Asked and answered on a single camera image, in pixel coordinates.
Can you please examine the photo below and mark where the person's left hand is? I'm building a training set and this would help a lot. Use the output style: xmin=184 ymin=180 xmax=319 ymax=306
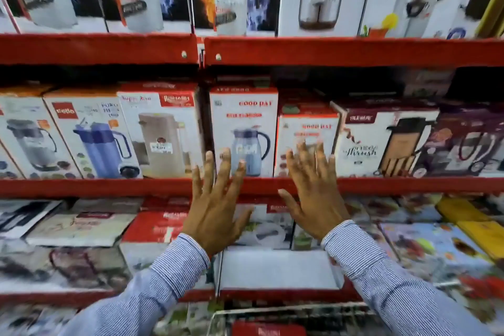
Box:
xmin=182 ymin=148 xmax=254 ymax=258

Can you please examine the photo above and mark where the person's right forearm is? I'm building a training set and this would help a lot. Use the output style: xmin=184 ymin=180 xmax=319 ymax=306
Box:
xmin=321 ymin=219 xmax=495 ymax=336

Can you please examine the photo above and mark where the yellow box edge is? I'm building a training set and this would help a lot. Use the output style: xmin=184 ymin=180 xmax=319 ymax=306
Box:
xmin=474 ymin=0 xmax=504 ymax=39

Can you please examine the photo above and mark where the blue flasks box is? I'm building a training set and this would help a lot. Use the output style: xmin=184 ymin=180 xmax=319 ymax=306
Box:
xmin=43 ymin=87 xmax=143 ymax=180

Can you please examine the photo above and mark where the black and white flat box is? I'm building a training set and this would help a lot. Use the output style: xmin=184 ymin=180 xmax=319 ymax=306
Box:
xmin=0 ymin=199 xmax=63 ymax=240

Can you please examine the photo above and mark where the long red shelf beam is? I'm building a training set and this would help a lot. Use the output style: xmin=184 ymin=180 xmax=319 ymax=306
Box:
xmin=203 ymin=36 xmax=504 ymax=69

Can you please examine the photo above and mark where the dark print flat box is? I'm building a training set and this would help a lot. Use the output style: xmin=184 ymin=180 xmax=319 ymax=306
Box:
xmin=0 ymin=238 xmax=132 ymax=294

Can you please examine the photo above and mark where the colourful fruit print box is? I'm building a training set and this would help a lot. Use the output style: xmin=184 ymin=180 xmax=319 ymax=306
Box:
xmin=433 ymin=269 xmax=504 ymax=334
xmin=379 ymin=221 xmax=496 ymax=284
xmin=354 ymin=195 xmax=443 ymax=227

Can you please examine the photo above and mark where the orange top grey jug box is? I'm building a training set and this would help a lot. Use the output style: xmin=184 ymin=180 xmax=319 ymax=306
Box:
xmin=0 ymin=86 xmax=82 ymax=181

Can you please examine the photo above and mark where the person's right hand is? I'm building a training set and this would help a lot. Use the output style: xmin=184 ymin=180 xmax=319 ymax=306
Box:
xmin=277 ymin=141 xmax=352 ymax=243

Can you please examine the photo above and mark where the plain white box red edge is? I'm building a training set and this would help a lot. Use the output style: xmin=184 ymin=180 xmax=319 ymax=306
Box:
xmin=218 ymin=246 xmax=346 ymax=303

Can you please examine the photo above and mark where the yellow flat box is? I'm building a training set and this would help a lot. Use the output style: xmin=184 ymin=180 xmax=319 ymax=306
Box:
xmin=436 ymin=195 xmax=491 ymax=225
xmin=456 ymin=220 xmax=504 ymax=262

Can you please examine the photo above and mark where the red shelf rail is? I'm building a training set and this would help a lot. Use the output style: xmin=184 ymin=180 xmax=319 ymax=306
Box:
xmin=0 ymin=177 xmax=504 ymax=198
xmin=0 ymin=288 xmax=363 ymax=307

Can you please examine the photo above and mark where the white box jug print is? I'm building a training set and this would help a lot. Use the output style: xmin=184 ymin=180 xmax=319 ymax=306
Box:
xmin=232 ymin=203 xmax=295 ymax=250

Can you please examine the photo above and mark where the tall blue jug box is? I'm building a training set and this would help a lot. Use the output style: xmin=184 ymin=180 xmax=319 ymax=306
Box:
xmin=208 ymin=86 xmax=279 ymax=179

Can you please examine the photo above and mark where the wire shopping cart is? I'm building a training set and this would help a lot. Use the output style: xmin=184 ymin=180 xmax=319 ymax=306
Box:
xmin=207 ymin=302 xmax=380 ymax=336

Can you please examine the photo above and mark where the red box in cart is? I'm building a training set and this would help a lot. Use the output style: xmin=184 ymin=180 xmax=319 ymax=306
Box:
xmin=232 ymin=321 xmax=297 ymax=336

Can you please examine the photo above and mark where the small blue jug box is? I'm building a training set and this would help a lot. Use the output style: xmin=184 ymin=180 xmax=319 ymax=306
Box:
xmin=274 ymin=104 xmax=341 ymax=179

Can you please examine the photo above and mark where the white marble print flat box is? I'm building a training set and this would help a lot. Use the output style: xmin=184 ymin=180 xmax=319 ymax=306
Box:
xmin=25 ymin=211 xmax=138 ymax=248

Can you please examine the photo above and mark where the short red shelf beam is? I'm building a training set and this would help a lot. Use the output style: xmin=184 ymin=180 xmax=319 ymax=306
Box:
xmin=0 ymin=34 xmax=200 ymax=66

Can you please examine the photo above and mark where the red top white box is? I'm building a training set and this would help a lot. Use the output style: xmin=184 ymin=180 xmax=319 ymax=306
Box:
xmin=119 ymin=211 xmax=217 ymax=294

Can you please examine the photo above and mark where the white box brown flask print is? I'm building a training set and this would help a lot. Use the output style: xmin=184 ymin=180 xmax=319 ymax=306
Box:
xmin=330 ymin=99 xmax=440 ymax=179

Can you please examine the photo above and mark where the person's left forearm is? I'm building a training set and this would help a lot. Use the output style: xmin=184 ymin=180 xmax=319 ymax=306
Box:
xmin=59 ymin=233 xmax=212 ymax=336

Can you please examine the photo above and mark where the red middle shelf rail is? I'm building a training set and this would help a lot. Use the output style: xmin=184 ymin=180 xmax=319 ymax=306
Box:
xmin=0 ymin=177 xmax=504 ymax=198

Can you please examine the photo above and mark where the purple kettle box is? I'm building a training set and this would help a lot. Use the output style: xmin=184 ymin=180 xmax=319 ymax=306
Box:
xmin=411 ymin=103 xmax=504 ymax=179

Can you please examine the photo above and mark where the red top beige flask box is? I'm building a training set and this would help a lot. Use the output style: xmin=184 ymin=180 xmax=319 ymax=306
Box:
xmin=117 ymin=81 xmax=206 ymax=180

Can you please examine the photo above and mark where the red lower shelf rail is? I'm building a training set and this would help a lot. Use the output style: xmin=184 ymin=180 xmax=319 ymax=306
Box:
xmin=0 ymin=288 xmax=363 ymax=307

